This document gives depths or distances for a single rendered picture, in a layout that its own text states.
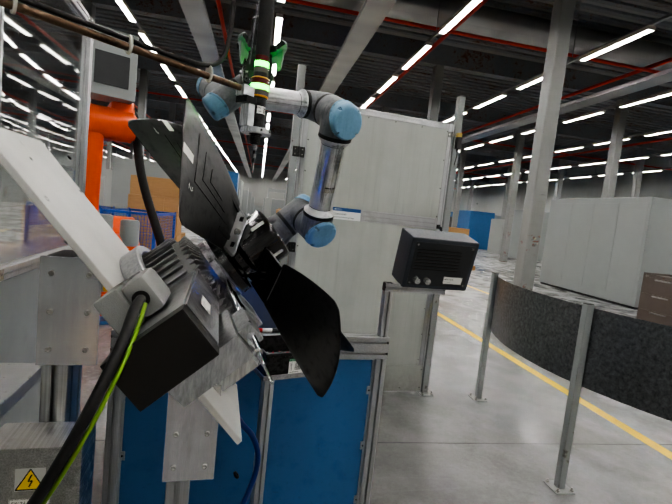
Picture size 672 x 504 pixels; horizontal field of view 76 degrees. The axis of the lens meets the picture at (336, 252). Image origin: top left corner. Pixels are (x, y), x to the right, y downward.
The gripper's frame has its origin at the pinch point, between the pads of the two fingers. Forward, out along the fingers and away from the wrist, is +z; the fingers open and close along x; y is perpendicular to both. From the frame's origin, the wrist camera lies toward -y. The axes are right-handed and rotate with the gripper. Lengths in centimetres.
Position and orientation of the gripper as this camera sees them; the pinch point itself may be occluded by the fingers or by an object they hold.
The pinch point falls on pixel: (264, 36)
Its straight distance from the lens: 108.9
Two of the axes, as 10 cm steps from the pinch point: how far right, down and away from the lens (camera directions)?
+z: 2.6, 1.1, -9.6
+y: -1.1, 9.9, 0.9
